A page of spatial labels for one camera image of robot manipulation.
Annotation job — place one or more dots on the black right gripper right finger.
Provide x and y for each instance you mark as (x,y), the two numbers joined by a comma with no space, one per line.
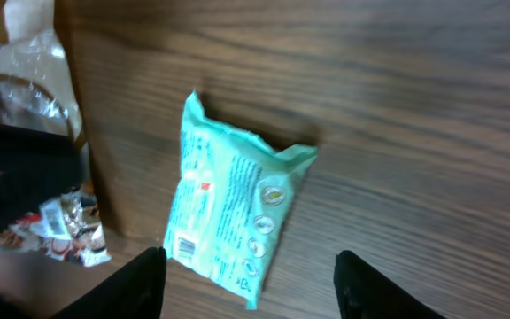
(365,293)

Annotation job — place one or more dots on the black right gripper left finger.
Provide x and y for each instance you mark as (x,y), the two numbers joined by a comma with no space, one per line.
(135,291)

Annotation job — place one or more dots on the teal snack packet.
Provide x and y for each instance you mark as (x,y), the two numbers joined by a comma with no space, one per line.
(234,193)

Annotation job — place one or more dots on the brown clear snack bag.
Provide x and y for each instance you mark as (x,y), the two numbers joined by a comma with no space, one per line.
(36,92)

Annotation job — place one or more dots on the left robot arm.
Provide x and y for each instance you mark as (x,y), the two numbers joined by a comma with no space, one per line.
(34,167)

